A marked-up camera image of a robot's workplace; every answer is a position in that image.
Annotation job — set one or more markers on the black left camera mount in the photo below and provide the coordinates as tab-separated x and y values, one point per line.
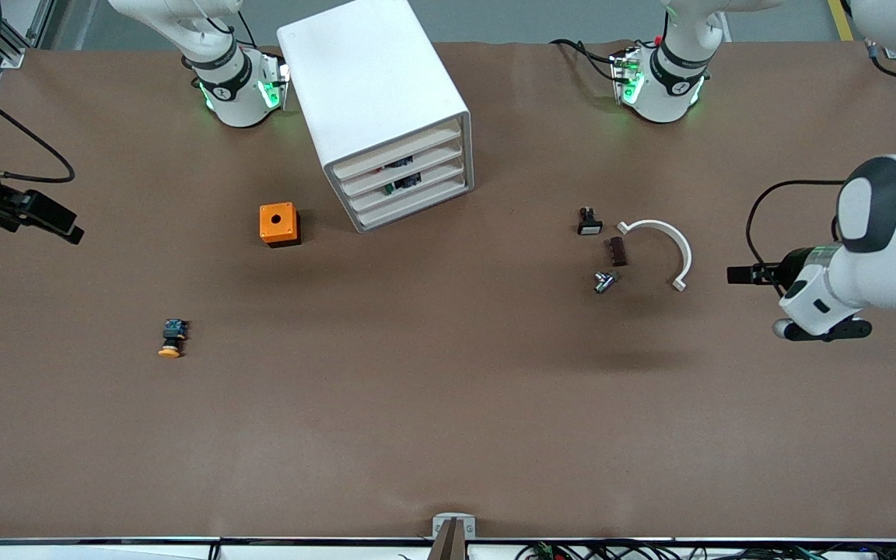
837	330

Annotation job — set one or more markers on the brown terminal block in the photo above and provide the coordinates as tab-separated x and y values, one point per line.
617	251

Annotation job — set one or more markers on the orange box with hole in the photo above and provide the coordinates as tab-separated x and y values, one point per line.
277	222

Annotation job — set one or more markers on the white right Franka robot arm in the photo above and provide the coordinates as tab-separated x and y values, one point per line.
234	93

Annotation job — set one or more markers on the yellow mushroom push button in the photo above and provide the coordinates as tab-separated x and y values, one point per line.
172	336

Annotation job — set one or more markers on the brown table mat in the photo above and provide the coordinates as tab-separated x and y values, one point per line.
448	389

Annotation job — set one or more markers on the red mushroom push button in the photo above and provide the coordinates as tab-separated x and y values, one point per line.
397	164

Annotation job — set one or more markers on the white curved plastic part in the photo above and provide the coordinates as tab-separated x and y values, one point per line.
677	245

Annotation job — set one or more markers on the black switch with white cap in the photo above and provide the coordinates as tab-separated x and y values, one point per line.
589	226

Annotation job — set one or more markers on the black green push button switch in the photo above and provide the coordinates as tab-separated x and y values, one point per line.
404	184

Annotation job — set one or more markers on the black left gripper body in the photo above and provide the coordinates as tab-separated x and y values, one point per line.
792	265

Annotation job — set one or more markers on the grey metal bracket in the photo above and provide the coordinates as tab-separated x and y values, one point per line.
453	527

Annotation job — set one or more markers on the white table edge rail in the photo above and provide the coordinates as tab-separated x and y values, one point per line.
106	551

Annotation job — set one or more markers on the white plastic drawer cabinet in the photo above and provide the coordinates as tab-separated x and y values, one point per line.
362	78

